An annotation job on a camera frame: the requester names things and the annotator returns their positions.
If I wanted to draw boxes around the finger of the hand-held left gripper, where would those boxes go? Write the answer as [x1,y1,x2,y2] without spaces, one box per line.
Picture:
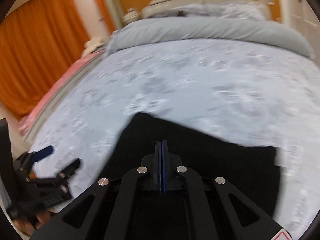
[15,145,54,173]
[37,158,81,184]

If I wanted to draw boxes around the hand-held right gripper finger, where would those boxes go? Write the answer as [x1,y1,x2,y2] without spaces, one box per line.
[30,141,163,240]
[162,140,293,240]

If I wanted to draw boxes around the person's left hand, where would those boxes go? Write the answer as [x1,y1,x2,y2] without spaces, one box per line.
[12,204,59,237]

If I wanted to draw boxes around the grey duvet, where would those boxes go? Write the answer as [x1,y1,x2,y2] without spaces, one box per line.
[106,17,315,60]

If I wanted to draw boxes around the black pants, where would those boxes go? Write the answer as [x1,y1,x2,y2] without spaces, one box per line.
[105,112,281,219]

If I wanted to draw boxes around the orange curtain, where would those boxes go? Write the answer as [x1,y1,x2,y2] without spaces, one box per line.
[0,0,91,120]
[86,0,118,33]

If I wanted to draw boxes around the white panelled wardrobe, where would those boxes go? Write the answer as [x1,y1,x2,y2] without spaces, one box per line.
[275,0,320,34]

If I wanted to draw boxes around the bed with butterfly sheet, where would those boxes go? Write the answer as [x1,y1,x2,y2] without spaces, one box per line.
[24,39,320,240]

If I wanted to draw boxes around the white coral ornament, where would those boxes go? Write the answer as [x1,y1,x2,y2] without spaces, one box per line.
[124,8,141,23]

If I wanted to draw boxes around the dark upright panel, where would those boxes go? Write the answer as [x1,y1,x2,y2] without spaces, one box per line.
[0,119,17,205]

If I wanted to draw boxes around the white flower plush toy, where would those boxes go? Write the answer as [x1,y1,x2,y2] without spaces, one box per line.
[84,37,105,55]

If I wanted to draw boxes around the grey butterfly print pillow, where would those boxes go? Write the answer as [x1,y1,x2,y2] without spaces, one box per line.
[202,1,265,21]
[149,4,208,19]

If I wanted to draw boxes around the pink blanket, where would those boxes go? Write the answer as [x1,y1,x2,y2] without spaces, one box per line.
[19,50,105,136]

